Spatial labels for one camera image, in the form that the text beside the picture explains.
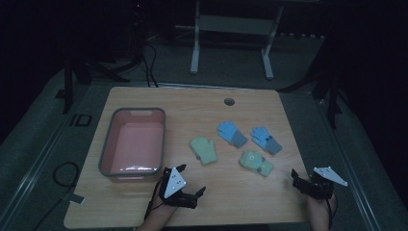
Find white metal desk frame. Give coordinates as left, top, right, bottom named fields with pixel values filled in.
left=190, top=0, right=285, bottom=81

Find pink basin with grey rim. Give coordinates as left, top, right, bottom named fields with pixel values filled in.
left=98, top=107, right=166, bottom=183

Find plain green mitten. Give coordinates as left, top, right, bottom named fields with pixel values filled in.
left=189, top=137, right=219, bottom=167

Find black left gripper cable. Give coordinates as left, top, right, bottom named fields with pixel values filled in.
left=143, top=174, right=167, bottom=220

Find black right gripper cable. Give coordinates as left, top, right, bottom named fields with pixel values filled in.
left=325, top=192, right=339, bottom=223

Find black looped floor cable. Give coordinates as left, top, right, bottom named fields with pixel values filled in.
left=32, top=162, right=81, bottom=231

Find plain blue glove grey cuff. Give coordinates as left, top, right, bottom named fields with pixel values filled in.
left=217, top=120, right=248, bottom=149

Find person's left hand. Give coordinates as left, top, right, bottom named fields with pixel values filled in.
left=149, top=191, right=179, bottom=216

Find black hanging cables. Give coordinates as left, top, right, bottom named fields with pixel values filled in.
left=140, top=39, right=160, bottom=89

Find grey tape piece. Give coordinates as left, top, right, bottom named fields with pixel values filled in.
left=68, top=193, right=86, bottom=205

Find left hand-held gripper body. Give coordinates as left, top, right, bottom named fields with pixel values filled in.
left=159, top=166, right=198, bottom=210

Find person's right hand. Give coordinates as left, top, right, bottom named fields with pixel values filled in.
left=306, top=194, right=338, bottom=219

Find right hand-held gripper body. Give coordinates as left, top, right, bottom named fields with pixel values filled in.
left=292, top=166, right=349, bottom=200

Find blue glove with dark marks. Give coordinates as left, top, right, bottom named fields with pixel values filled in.
left=249, top=126, right=283, bottom=156

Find black tripod stand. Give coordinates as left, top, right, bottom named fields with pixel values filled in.
left=54, top=56, right=131, bottom=116
left=278, top=62, right=344, bottom=130

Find green glove with print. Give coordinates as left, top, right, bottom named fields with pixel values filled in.
left=239, top=149, right=275, bottom=177

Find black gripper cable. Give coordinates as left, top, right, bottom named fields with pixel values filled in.
left=143, top=174, right=167, bottom=220
left=325, top=192, right=339, bottom=223

